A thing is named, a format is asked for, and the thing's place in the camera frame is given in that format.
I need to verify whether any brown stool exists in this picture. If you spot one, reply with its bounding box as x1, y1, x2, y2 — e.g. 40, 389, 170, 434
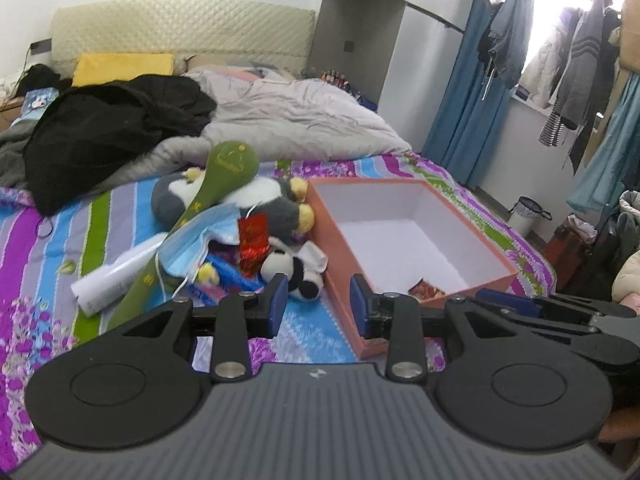
542, 215, 598, 291

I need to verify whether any white plastic bottle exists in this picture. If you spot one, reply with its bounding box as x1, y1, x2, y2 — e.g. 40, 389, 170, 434
70, 232, 171, 317

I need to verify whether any white hanging coat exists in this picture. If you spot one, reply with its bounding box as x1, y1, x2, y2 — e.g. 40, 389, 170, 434
520, 10, 571, 108

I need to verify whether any blue face mask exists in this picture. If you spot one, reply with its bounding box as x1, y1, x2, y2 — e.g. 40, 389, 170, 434
155, 205, 246, 298

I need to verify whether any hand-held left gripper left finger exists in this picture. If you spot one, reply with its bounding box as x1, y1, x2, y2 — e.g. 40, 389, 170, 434
117, 274, 290, 382

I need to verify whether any black bag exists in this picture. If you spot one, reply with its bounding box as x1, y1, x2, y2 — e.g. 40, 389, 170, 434
15, 62, 73, 96

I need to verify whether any green plush spoon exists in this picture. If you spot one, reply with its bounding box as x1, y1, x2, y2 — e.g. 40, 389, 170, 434
106, 141, 260, 333

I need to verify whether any blue cartoon cushion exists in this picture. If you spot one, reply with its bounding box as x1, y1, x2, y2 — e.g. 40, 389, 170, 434
20, 87, 62, 126

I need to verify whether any pink cardboard box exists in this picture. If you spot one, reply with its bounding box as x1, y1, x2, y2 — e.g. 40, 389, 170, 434
306, 177, 520, 360

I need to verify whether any red foil packet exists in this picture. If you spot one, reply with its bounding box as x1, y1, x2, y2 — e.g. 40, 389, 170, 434
236, 212, 271, 278
407, 277, 447, 302

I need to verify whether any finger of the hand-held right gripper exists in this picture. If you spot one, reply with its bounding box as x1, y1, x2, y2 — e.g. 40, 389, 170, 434
475, 287, 640, 318
492, 305, 640, 377

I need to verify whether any dark hanging jacket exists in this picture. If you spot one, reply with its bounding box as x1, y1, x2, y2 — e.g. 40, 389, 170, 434
477, 0, 536, 92

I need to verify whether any brown cardboard box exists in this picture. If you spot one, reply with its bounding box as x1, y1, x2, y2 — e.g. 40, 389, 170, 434
620, 0, 640, 68

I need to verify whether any row of small bottles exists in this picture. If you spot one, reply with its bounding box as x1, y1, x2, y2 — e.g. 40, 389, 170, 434
320, 69, 352, 92

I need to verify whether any blue tissue packet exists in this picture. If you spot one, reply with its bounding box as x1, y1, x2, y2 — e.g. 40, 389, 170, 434
192, 252, 266, 306

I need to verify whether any beige padded headboard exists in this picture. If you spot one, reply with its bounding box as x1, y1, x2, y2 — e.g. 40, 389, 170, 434
50, 0, 317, 78

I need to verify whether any grey wardrobe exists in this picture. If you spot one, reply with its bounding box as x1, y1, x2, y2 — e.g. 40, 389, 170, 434
307, 0, 483, 117

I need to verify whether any white trash bin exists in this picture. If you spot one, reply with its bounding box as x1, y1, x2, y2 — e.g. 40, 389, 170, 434
507, 196, 553, 241

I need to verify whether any grey quilt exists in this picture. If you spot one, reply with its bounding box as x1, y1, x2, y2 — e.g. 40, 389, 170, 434
132, 66, 413, 196

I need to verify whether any pale pink padded jacket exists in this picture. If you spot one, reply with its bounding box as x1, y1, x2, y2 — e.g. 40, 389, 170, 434
612, 250, 640, 311

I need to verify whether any dark grey garment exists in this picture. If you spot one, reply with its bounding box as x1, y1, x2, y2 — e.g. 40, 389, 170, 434
0, 122, 42, 191

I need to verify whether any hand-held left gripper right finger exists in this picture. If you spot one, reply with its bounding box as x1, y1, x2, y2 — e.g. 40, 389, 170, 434
350, 274, 521, 382

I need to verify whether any grey penguin plush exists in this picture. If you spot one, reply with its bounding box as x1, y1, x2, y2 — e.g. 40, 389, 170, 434
151, 166, 317, 248

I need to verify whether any pink pillow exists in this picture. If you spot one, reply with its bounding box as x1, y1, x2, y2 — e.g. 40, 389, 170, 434
181, 51, 296, 81

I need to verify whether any yellow pillow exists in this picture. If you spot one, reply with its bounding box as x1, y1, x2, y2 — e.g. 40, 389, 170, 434
71, 52, 175, 87

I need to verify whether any striped floral bedsheet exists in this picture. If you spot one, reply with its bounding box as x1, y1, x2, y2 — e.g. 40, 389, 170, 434
0, 152, 558, 476

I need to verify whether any light blue hanging cloth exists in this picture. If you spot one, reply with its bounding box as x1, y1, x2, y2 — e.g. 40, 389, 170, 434
567, 72, 640, 213

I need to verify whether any grey striped hanging sweater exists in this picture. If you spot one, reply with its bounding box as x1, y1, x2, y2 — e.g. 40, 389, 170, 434
539, 0, 623, 147

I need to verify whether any small panda plush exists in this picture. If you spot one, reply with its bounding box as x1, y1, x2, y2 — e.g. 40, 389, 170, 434
260, 241, 328, 302

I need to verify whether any wooden nightstand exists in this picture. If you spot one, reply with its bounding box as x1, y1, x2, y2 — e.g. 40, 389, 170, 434
0, 97, 26, 131

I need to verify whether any black coat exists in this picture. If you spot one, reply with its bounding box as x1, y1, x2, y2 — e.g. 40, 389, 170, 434
24, 74, 218, 217

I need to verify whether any blue curtain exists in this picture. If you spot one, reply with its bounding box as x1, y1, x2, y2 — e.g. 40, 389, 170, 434
422, 0, 531, 188

